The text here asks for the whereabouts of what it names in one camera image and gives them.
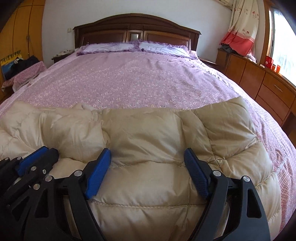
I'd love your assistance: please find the yellow wooden wardrobe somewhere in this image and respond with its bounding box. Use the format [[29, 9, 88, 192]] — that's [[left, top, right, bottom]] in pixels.
[[0, 0, 46, 103]]

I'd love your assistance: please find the cream and red curtain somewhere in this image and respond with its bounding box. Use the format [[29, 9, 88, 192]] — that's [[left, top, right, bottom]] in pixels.
[[220, 0, 259, 56]]

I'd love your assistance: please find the pink floral bed cover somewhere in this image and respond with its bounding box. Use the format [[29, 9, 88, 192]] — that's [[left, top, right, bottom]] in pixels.
[[1, 52, 295, 226]]

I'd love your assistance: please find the long wooden dresser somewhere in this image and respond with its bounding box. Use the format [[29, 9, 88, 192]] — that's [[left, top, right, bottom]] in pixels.
[[216, 48, 295, 141]]

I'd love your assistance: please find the orange cup on dresser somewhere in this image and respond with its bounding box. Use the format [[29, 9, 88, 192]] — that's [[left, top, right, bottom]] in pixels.
[[275, 65, 280, 73]]

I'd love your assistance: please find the right purple ruffled pillow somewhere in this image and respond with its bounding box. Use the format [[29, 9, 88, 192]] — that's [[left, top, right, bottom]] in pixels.
[[138, 42, 198, 59]]

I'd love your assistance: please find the dark wooden nightstand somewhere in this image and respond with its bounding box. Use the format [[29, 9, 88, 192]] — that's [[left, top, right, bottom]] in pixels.
[[52, 50, 75, 63]]

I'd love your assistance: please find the pink cloth covered stool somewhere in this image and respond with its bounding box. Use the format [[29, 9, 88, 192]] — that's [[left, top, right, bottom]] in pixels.
[[1, 61, 47, 92]]

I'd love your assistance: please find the beige quilted down jacket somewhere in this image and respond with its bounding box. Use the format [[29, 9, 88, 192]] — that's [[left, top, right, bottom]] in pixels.
[[1, 97, 281, 240]]

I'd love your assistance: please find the purple ruffled pillow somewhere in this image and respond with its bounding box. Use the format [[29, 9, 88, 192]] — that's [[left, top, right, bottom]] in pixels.
[[138, 42, 198, 59], [76, 42, 141, 56]]

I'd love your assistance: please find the left purple ruffled pillow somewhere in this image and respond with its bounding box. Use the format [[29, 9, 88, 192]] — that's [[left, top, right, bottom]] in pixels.
[[76, 42, 141, 56]]

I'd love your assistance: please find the dark clothes pile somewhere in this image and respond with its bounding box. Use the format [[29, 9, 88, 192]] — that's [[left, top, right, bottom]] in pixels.
[[5, 56, 39, 80]]

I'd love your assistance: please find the dark wooden headboard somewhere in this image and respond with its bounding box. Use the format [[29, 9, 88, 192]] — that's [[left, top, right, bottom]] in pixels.
[[74, 13, 201, 50]]

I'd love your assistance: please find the white wall air conditioner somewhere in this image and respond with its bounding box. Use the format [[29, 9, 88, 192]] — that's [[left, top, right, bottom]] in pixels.
[[216, 0, 233, 7]]

